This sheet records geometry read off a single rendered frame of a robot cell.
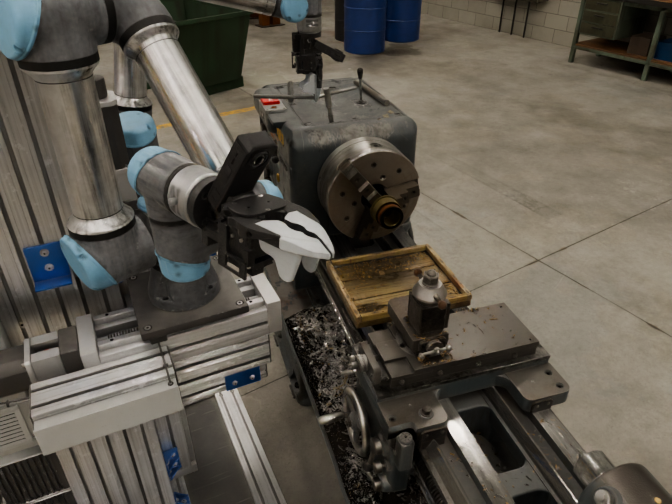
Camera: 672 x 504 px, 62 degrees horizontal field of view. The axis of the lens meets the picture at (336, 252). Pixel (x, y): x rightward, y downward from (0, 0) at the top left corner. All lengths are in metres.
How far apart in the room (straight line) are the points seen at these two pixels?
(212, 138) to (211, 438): 1.49
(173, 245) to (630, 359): 2.58
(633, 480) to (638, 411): 1.83
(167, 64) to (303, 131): 0.95
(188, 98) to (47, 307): 0.66
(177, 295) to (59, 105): 0.44
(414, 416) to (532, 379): 0.32
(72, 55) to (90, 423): 0.66
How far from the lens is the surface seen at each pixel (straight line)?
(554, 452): 1.42
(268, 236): 0.60
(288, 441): 2.43
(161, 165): 0.78
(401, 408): 1.33
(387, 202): 1.67
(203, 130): 0.91
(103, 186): 1.03
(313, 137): 1.83
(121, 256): 1.08
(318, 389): 1.85
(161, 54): 0.96
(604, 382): 2.91
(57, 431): 1.20
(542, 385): 1.46
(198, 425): 2.26
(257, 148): 0.63
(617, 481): 1.01
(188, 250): 0.83
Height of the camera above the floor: 1.90
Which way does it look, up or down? 33 degrees down
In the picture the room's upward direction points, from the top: straight up
